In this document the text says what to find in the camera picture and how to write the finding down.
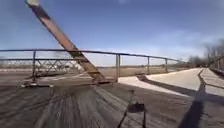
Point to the rusty metal lattice railing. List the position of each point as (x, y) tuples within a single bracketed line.
[(117, 66)]

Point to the flat brown field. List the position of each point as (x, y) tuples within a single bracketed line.
[(133, 71)]

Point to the rusty steel bridge truss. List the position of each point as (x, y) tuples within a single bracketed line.
[(64, 40)]

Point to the weathered wooden plank bridge deck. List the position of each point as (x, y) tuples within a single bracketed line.
[(66, 106)]

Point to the pale concrete road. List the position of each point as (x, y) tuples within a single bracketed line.
[(173, 80)]

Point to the row of bare trees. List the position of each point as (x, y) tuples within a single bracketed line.
[(213, 53)]

